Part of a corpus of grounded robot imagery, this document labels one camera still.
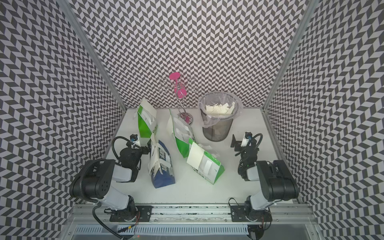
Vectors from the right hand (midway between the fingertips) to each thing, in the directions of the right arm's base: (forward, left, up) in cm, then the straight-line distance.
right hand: (240, 136), depth 90 cm
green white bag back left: (+7, +57, +8) cm, 58 cm away
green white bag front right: (-24, +20, +10) cm, 33 cm away
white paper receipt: (-17, +27, +9) cm, 33 cm away
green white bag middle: (-2, +34, +8) cm, 35 cm away
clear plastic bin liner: (+1, +19, +15) cm, 24 cm away
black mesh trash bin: (+15, +14, +7) cm, 21 cm away
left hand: (0, +59, -1) cm, 59 cm away
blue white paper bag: (-25, +41, +16) cm, 51 cm away
